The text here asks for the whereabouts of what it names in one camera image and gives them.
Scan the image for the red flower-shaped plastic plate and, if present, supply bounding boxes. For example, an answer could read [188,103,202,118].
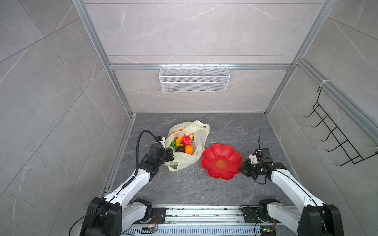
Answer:
[201,144,243,181]

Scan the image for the cream translucent plastic bag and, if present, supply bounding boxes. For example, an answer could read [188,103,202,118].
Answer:
[165,121,210,172]

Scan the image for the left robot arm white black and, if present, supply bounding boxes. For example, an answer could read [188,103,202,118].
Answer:
[79,142,174,236]

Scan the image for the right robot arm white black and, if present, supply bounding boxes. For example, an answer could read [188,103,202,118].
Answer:
[238,148,344,236]

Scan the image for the fake dark brown fruit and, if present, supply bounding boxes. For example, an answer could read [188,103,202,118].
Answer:
[176,145,186,152]

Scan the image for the fake yellow banana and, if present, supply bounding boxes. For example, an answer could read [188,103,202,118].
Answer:
[175,137,184,147]

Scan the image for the fake orange fruit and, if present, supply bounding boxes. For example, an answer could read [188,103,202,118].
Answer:
[185,145,194,155]

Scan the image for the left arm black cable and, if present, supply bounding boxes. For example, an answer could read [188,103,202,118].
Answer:
[135,129,161,175]

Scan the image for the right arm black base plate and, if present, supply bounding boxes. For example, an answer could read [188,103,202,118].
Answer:
[240,205,263,223]

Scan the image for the aluminium rail frame front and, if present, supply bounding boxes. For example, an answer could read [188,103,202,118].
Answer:
[165,206,244,224]

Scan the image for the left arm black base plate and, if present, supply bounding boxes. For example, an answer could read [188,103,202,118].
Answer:
[140,207,167,224]

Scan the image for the white wire mesh basket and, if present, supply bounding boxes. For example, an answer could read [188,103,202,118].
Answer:
[159,65,230,93]

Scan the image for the black wire hook rack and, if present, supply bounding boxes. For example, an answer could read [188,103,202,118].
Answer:
[304,87,378,167]

